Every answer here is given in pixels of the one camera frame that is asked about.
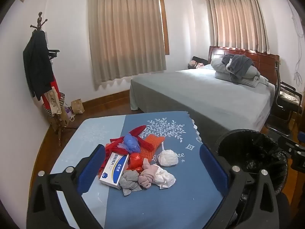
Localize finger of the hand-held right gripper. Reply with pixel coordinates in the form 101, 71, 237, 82
278, 135, 301, 153

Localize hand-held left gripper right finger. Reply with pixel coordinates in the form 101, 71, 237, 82
199, 144, 280, 229

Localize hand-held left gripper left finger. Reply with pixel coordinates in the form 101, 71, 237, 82
27, 144, 106, 229

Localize white and blue medicine box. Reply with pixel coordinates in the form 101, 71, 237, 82
99, 153, 129, 188

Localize black lined trash bin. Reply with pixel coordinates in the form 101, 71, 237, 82
213, 129, 292, 229

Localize grey knotted cloth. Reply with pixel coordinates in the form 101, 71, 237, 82
119, 170, 142, 197

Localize red plastic bag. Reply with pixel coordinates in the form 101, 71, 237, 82
127, 153, 143, 171

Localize white tissue ball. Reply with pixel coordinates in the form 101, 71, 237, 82
158, 149, 179, 166

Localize blue plastic bag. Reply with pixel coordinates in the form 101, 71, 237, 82
123, 134, 141, 153

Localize white tissue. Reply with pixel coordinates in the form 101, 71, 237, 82
152, 164, 177, 189

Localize pink knotted cloth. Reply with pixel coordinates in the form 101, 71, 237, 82
139, 158, 158, 189

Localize red cloth strip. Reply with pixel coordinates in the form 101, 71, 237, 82
105, 125, 155, 158

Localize orange foam net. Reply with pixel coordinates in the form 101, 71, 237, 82
139, 134, 166, 163

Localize black office chair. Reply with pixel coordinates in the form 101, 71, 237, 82
264, 60, 303, 134

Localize patterned chair cushion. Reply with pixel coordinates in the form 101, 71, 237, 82
279, 89, 298, 102

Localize cardboard box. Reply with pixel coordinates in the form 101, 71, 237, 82
56, 112, 71, 128

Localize blue tree print tablecloth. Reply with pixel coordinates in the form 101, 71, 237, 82
49, 111, 227, 229

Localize purple and white appliance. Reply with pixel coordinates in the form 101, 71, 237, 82
62, 107, 75, 122

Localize brown paper bag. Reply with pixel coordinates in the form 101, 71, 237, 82
71, 98, 85, 115

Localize striped bag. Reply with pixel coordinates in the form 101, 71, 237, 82
43, 93, 66, 118

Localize bed with grey sheet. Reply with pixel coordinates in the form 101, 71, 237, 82
130, 63, 277, 146

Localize grey folded duvet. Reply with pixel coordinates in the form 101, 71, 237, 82
214, 63, 270, 87

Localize red wooden headboard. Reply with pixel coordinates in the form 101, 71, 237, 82
208, 46, 280, 86

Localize grey pillows and clothes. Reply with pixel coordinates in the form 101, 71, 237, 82
222, 54, 254, 79

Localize grey pillow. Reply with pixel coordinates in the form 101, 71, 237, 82
210, 58, 229, 72

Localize pink grey bundle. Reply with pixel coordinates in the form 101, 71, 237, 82
187, 61, 205, 69

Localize black jacket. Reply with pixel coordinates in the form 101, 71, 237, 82
23, 31, 54, 101

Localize wide beige curtain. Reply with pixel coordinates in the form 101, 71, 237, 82
87, 0, 167, 91

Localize wooden coat rack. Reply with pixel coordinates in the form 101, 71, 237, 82
30, 11, 79, 147

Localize hanging wall cables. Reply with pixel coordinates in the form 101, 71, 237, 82
287, 0, 305, 84

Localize wooden window frame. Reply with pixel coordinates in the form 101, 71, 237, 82
158, 0, 170, 55

